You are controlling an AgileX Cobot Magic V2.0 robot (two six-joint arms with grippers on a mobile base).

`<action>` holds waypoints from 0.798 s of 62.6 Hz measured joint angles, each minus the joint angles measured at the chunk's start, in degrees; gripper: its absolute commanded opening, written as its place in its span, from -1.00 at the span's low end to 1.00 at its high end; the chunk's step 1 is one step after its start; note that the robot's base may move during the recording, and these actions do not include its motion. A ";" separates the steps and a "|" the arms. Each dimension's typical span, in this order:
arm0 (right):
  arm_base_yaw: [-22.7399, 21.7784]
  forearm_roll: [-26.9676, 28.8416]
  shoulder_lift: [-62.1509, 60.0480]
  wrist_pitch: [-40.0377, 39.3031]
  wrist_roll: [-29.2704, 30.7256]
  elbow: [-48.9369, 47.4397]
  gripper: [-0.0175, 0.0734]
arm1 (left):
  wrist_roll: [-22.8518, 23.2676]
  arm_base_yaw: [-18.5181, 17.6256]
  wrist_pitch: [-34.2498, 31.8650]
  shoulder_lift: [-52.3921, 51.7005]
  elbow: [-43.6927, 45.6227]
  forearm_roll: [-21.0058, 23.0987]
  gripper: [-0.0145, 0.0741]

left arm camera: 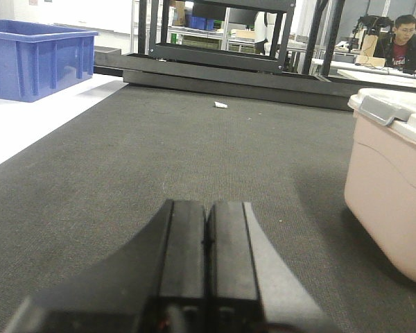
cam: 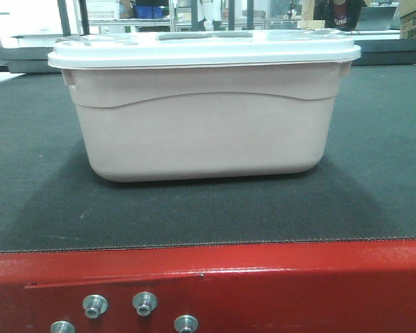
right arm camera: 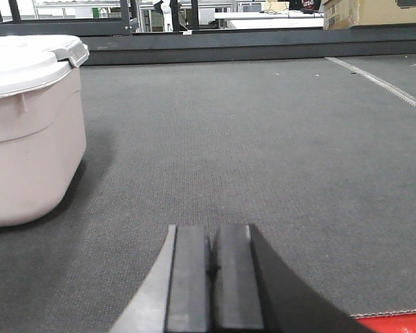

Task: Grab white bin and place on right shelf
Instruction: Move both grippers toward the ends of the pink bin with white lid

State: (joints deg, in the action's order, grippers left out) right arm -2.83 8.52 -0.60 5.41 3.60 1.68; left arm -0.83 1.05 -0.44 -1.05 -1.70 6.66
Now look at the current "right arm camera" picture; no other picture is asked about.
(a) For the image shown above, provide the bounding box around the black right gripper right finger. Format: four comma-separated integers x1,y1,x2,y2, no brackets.
212,224,370,332

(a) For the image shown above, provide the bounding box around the white background table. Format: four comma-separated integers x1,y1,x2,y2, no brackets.
214,10,324,30

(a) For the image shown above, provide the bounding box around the cardboard box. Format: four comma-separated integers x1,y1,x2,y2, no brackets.
324,0,416,30

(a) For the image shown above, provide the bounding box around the dark metal table frame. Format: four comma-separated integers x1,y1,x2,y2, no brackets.
0,1,416,66

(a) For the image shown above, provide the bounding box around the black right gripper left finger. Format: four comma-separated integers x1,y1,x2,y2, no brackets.
110,225,210,332

